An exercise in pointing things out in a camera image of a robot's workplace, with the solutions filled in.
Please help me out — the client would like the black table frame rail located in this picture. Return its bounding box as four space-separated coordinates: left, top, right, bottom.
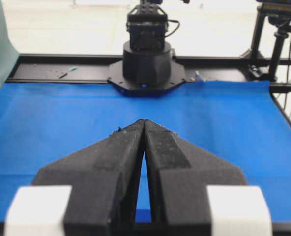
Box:
7 54 291 95

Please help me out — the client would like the blue table mat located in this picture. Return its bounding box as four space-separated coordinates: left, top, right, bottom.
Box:
0 82 291 222

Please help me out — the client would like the black camera stand post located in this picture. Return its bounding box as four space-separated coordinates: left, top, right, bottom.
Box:
241 0 291 82

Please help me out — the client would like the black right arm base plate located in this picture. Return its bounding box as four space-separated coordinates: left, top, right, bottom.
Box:
108 61 189 97

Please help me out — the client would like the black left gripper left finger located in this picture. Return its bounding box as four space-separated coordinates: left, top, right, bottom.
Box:
5 119 145 236

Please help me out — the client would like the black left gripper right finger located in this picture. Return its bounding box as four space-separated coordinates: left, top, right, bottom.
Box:
143 119 274 236

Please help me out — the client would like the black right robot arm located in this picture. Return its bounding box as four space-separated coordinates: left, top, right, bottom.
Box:
122 0 185 87

